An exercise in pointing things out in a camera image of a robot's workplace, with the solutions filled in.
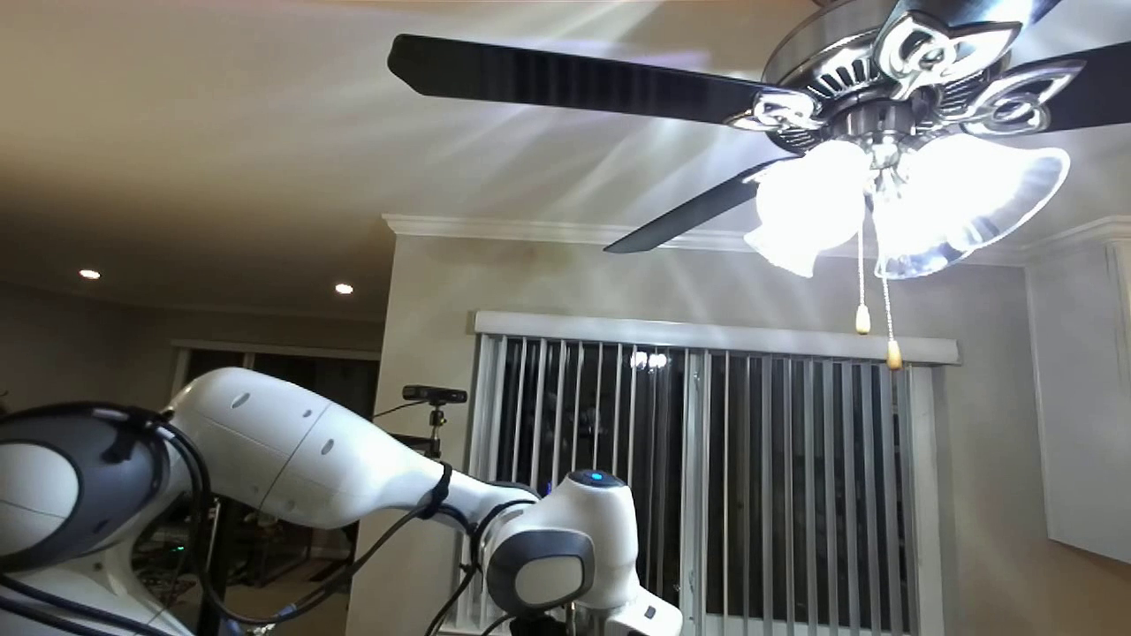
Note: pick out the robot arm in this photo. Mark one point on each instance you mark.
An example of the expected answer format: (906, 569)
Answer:
(292, 450)

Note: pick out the dark window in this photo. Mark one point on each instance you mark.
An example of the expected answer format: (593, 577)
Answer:
(345, 380)

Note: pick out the window with vertical blinds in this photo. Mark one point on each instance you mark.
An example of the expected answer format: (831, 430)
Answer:
(751, 477)

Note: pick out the ceiling fan with lights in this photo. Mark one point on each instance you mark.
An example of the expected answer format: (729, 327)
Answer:
(884, 115)

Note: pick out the camera on mount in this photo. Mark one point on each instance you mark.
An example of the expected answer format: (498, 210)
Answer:
(434, 395)

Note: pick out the white wall panel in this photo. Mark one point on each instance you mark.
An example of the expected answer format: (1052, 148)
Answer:
(1082, 397)

